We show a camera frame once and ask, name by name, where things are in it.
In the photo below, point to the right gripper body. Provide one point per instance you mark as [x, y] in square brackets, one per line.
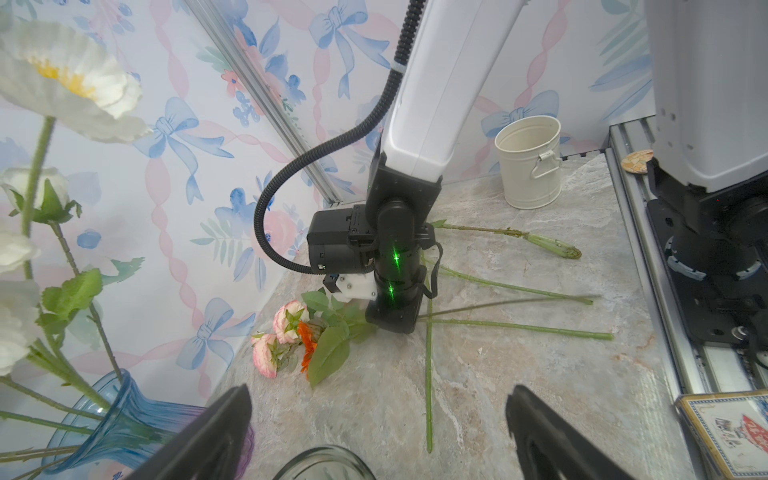
[395, 308]

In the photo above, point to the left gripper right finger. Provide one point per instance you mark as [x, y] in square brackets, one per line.
[548, 447]

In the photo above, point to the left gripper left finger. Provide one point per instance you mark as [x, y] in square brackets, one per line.
[208, 446]

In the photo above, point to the pink ranunculus spray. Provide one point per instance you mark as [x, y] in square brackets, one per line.
[280, 349]

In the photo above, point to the orange gerbera stem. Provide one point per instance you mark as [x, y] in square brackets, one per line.
[333, 326]

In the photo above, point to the blue purple glass vase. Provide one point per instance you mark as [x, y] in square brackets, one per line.
[99, 433]

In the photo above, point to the clear glass vase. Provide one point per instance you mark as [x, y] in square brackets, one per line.
[328, 462]

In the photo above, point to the small white flower spray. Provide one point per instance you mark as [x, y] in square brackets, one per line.
[68, 79]

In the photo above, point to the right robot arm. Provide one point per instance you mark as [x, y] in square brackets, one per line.
[709, 73]

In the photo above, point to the pink carnation stem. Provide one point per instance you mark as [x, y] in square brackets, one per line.
[437, 269]

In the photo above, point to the orange poppy green leaves stem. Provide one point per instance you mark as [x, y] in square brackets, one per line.
[552, 245]

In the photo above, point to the playing card box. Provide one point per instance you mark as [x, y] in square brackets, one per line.
[731, 431]

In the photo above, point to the white metal bucket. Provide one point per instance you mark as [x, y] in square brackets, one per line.
[530, 163]

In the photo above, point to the round floral coaster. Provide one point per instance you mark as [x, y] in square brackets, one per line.
[637, 162]

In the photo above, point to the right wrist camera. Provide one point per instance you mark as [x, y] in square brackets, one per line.
[348, 287]

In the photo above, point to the aluminium rail frame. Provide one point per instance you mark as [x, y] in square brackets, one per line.
[698, 368]

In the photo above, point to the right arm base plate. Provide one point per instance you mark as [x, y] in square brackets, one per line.
[719, 291]

